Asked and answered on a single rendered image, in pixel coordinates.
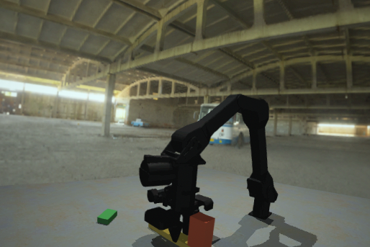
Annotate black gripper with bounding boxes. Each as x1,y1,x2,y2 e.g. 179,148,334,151
144,183,213,242

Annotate green rectangular block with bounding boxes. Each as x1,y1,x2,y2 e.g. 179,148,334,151
97,209,117,225

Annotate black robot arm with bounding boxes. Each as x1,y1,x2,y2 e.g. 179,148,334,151
139,94,278,220

